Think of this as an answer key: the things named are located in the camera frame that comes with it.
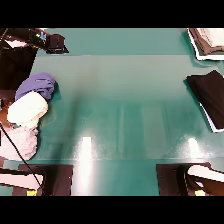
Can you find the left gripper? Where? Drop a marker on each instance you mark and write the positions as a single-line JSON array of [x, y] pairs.
[[57, 44]]

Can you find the black T-shirt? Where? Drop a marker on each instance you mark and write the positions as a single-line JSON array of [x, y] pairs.
[[210, 96]]

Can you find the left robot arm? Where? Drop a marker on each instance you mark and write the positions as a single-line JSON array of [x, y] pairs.
[[23, 35]]

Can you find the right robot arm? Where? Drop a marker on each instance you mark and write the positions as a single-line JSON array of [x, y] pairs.
[[203, 178]]

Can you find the purple garment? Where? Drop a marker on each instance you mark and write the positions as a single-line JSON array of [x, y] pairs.
[[36, 85]]

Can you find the cream garment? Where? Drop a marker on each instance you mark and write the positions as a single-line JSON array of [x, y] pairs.
[[26, 110]]

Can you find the brown folded garment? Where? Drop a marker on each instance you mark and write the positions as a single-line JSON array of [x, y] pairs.
[[206, 48]]

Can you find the beige folded garment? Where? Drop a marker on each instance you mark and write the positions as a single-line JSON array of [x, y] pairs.
[[213, 36]]

